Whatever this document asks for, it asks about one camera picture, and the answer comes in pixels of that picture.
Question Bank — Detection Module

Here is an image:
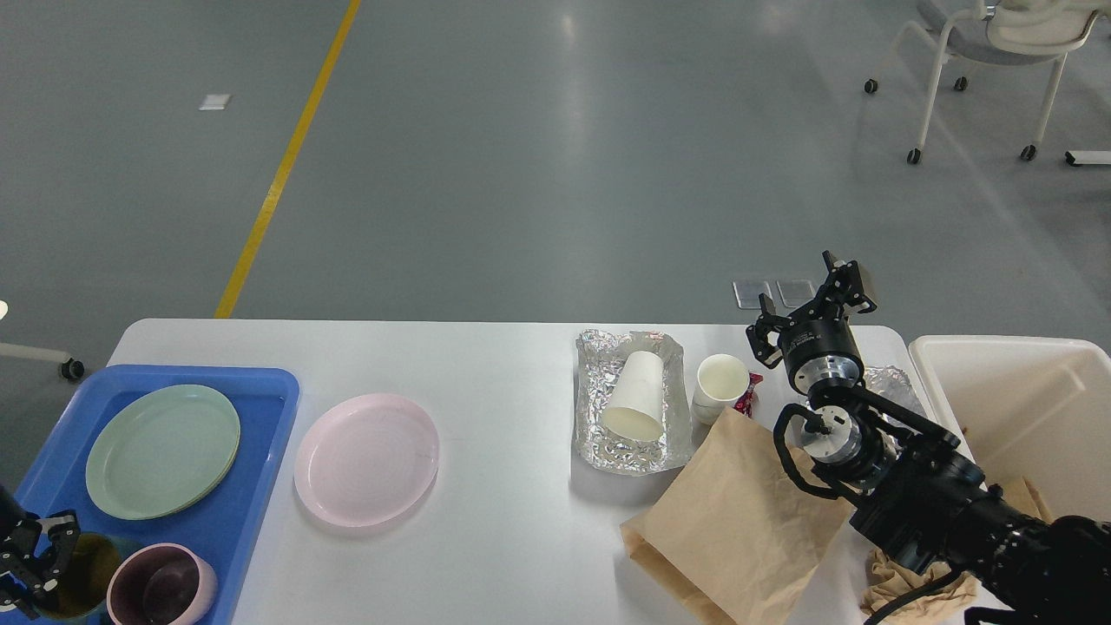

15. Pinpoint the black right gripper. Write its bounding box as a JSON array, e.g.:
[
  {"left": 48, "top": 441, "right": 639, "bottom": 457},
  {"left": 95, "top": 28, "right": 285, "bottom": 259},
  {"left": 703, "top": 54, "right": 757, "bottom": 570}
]
[{"left": 745, "top": 252, "right": 878, "bottom": 394}]

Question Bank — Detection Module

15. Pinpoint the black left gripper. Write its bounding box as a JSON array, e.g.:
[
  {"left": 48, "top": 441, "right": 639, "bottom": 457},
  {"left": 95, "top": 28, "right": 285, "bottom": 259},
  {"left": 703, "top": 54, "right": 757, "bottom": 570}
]
[{"left": 1, "top": 486, "right": 81, "bottom": 619}]

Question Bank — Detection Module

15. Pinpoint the dark teal mug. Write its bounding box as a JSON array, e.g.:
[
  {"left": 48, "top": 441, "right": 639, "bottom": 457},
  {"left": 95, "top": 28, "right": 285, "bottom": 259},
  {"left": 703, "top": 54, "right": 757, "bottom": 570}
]
[{"left": 36, "top": 531, "right": 141, "bottom": 624}]

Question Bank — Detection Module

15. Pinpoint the crushed red soda can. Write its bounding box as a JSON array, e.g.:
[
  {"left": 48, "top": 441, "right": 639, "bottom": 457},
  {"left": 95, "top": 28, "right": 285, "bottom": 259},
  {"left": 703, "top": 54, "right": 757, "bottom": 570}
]
[{"left": 733, "top": 372, "right": 765, "bottom": 419}]

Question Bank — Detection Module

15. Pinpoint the pink plate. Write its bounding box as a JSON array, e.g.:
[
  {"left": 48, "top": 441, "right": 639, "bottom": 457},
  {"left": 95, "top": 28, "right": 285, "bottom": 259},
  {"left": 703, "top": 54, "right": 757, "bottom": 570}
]
[{"left": 293, "top": 394, "right": 441, "bottom": 533}]

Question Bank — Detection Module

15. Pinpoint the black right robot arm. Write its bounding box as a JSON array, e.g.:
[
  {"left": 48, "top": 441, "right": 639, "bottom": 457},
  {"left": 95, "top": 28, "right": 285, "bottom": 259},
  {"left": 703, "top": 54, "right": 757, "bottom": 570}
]
[{"left": 745, "top": 252, "right": 1110, "bottom": 624}]

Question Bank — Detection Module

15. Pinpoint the grey floor socket plate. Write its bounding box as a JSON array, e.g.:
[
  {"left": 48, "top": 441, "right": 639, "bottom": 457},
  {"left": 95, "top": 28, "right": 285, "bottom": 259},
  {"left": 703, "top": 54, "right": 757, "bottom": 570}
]
[
  {"left": 775, "top": 280, "right": 815, "bottom": 310},
  {"left": 733, "top": 280, "right": 773, "bottom": 310}
]

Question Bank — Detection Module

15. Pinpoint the blue plastic tray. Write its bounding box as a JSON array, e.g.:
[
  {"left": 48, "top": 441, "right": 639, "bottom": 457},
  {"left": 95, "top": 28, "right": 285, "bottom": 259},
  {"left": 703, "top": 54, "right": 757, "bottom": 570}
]
[{"left": 11, "top": 365, "right": 300, "bottom": 624}]

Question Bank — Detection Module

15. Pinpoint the crumpled foil piece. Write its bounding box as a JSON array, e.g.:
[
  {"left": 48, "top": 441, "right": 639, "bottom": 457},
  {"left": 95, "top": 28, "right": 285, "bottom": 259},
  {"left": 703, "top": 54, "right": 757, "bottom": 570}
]
[{"left": 803, "top": 364, "right": 925, "bottom": 419}]

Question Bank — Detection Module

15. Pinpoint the white paper cup upright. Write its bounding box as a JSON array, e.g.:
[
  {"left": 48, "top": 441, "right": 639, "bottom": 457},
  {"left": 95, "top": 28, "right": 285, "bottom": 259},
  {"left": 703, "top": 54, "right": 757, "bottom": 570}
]
[{"left": 691, "top": 353, "right": 751, "bottom": 424}]

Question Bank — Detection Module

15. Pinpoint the pink ribbed mug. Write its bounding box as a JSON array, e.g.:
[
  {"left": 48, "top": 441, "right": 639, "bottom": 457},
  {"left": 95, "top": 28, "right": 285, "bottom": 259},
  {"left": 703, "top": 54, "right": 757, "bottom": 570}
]
[{"left": 106, "top": 543, "right": 218, "bottom": 624}]

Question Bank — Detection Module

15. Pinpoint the light green plate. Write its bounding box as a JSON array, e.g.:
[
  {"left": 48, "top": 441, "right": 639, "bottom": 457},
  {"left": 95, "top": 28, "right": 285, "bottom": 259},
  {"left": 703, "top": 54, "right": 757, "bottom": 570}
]
[{"left": 86, "top": 384, "right": 242, "bottom": 521}]

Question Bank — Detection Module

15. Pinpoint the white paper cup lying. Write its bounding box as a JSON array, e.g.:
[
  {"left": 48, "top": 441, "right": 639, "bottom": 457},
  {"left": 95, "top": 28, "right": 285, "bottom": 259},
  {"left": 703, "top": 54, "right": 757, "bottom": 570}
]
[{"left": 600, "top": 351, "right": 664, "bottom": 443}]

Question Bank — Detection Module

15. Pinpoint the aluminium foil tray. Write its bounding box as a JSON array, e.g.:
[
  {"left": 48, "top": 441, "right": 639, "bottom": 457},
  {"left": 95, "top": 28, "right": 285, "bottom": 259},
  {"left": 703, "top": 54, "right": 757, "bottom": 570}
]
[{"left": 573, "top": 329, "right": 694, "bottom": 477}]

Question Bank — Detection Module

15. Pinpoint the brown paper bag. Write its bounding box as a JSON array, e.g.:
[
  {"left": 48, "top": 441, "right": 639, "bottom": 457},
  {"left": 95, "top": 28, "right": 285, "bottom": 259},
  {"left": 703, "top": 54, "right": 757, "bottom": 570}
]
[{"left": 621, "top": 409, "right": 850, "bottom": 624}]

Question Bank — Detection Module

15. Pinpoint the white plastic bin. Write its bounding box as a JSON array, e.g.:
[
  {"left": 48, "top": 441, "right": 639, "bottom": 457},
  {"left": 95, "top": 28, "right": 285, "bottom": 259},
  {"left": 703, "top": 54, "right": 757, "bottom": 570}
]
[{"left": 909, "top": 335, "right": 1110, "bottom": 521}]

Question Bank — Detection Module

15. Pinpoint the crumpled brown paper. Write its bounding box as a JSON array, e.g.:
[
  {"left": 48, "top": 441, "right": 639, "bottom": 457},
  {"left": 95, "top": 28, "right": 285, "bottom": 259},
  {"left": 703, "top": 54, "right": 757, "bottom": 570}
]
[{"left": 860, "top": 477, "right": 1055, "bottom": 624}]

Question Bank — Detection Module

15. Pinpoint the white furniture foot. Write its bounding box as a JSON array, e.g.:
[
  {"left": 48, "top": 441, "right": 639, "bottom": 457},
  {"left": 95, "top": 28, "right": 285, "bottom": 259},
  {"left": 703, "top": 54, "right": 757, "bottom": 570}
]
[{"left": 1064, "top": 150, "right": 1111, "bottom": 167}]

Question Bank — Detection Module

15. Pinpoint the white office chair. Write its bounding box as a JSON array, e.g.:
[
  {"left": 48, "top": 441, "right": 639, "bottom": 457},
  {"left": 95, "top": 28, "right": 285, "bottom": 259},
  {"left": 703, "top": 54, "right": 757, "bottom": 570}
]
[{"left": 864, "top": 1, "right": 1108, "bottom": 165}]

